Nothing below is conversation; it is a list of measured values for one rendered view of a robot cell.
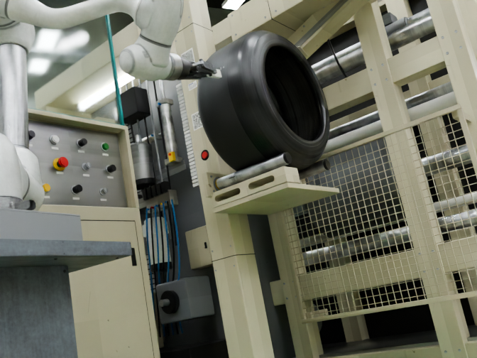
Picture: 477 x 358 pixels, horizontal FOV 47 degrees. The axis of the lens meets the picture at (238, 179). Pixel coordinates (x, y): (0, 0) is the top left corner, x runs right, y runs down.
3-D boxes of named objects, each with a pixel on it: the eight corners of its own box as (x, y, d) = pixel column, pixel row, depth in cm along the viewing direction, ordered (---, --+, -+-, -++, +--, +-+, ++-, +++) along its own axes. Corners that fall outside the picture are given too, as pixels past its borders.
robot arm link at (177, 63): (149, 58, 178) (162, 60, 183) (155, 84, 177) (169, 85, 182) (167, 46, 173) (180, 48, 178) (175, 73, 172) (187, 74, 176)
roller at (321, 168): (258, 193, 236) (255, 183, 237) (264, 194, 240) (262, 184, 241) (326, 169, 216) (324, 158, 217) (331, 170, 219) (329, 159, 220)
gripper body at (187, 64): (180, 51, 177) (199, 55, 185) (162, 62, 182) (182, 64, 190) (186, 72, 176) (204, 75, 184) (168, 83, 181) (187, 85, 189)
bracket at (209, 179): (205, 197, 213) (201, 173, 215) (265, 202, 243) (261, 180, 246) (211, 195, 211) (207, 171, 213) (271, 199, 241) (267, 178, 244)
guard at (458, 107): (302, 324, 241) (270, 173, 258) (304, 323, 243) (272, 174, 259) (515, 289, 188) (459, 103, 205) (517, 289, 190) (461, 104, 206)
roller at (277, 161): (214, 190, 215) (213, 179, 216) (222, 190, 218) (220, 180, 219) (286, 163, 194) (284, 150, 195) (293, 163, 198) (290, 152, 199)
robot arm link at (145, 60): (167, 87, 174) (181, 48, 169) (130, 84, 161) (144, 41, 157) (145, 74, 179) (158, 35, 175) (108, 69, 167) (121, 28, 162)
